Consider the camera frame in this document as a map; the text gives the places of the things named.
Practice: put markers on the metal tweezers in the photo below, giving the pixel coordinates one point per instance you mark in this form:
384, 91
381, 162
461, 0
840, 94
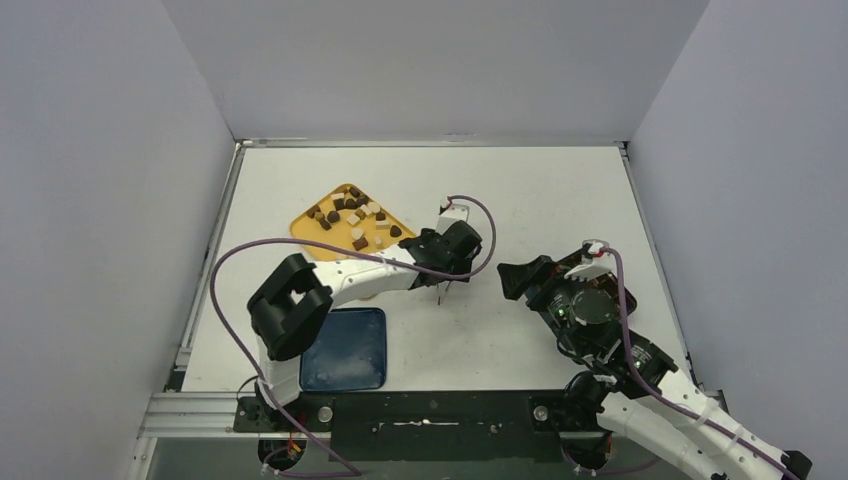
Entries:
442, 290

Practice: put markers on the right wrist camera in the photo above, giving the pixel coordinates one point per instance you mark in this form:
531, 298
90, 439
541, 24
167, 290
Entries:
590, 265

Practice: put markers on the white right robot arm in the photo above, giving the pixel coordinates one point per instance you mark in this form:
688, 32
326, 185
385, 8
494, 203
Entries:
630, 386

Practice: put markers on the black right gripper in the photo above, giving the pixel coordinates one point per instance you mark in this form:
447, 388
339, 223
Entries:
536, 283

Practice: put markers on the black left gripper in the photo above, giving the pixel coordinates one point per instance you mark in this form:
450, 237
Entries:
461, 268

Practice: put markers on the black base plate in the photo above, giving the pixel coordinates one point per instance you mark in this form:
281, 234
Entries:
431, 425

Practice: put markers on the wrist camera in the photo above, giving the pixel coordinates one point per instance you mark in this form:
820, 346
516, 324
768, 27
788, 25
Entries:
590, 265
450, 213

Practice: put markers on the blue box lid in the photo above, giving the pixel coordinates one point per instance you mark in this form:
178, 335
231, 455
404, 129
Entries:
349, 353

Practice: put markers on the brown square chocolate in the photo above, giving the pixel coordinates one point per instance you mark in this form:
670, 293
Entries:
360, 244

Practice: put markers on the aluminium frame rail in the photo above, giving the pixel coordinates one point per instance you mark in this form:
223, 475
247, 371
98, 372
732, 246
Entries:
199, 415

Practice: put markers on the blue chocolate box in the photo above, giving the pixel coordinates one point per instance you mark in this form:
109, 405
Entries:
612, 284

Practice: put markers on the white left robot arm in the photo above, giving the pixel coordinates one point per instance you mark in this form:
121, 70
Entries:
290, 307

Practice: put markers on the yellow tray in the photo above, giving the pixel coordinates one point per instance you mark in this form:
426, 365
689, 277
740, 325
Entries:
325, 221

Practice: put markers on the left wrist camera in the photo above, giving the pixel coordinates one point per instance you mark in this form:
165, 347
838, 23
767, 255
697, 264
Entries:
450, 213

